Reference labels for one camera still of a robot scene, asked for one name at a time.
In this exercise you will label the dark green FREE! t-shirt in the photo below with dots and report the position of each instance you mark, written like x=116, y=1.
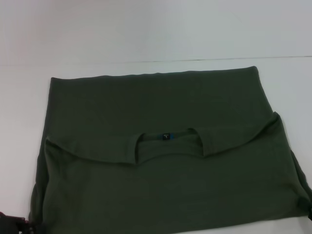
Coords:
x=165, y=158

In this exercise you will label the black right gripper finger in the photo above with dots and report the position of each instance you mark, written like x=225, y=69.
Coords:
x=310, y=210

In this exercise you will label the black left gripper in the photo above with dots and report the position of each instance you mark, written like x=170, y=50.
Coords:
x=8, y=223

